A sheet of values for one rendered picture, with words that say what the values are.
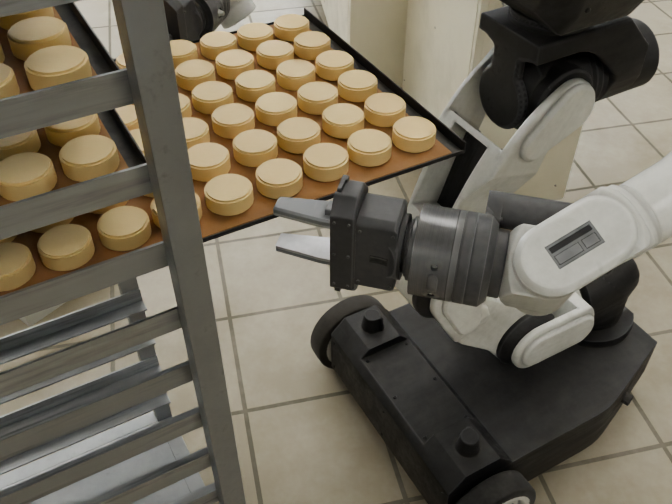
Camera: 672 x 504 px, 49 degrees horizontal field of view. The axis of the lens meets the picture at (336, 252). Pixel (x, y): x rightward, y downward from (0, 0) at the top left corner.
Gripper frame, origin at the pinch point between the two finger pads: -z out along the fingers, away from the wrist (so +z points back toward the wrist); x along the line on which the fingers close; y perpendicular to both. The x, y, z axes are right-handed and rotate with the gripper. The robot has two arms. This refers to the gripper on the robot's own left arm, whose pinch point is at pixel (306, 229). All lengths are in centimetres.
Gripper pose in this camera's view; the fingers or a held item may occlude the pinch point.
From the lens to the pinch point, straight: 72.8
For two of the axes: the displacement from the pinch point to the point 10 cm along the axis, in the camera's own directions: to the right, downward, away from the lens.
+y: -2.5, 6.5, -7.1
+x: 0.1, -7.4, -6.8
